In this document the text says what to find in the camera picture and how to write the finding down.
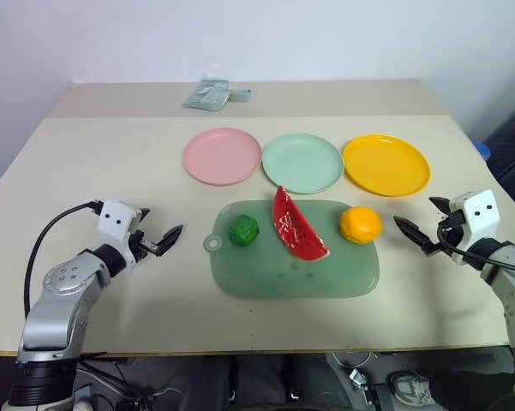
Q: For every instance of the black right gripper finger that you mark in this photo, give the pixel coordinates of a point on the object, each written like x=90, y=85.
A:
x=441, y=204
x=413, y=234

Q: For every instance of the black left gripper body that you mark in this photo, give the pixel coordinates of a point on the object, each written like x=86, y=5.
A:
x=142, y=245

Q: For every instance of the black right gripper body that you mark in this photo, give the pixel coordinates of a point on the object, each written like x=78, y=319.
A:
x=447, y=242

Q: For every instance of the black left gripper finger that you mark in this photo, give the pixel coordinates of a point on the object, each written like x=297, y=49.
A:
x=169, y=239
x=144, y=214

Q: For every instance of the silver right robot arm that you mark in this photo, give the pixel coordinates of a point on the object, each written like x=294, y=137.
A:
x=512, y=282

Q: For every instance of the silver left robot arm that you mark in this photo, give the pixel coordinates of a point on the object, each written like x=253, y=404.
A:
x=64, y=295

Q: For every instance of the orange fruit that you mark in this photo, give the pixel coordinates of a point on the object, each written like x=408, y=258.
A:
x=361, y=224

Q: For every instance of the yellow plate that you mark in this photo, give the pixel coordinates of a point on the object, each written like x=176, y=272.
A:
x=385, y=164

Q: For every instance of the green toy vegetable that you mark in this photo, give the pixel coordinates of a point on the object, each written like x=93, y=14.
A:
x=243, y=231

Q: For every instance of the pink plate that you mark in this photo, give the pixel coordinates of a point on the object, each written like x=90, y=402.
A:
x=222, y=156

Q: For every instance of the mint green plate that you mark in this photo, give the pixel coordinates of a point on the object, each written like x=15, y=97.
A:
x=302, y=162

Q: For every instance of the blue container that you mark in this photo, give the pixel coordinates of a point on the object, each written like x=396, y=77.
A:
x=484, y=149

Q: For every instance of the black woven panel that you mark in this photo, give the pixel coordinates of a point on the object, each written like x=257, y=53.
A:
x=512, y=137

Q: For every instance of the red watermelon slice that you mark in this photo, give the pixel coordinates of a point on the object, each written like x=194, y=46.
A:
x=295, y=229

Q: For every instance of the translucent green cutting board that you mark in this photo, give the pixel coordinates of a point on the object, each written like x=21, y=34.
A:
x=291, y=278

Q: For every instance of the pale green packet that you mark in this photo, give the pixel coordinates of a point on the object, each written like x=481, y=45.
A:
x=205, y=96

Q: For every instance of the gray sneaker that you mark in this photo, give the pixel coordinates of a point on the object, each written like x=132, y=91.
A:
x=411, y=387

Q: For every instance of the silver metal clamp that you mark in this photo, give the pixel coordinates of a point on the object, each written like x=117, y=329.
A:
x=359, y=379

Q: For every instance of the small light blue holder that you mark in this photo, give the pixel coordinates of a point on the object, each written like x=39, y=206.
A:
x=241, y=94

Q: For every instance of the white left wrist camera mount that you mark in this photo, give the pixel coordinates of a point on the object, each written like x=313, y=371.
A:
x=116, y=222

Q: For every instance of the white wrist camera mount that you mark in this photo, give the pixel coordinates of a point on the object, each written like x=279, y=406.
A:
x=480, y=216
x=116, y=222

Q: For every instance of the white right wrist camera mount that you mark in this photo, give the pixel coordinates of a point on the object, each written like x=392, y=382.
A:
x=480, y=216

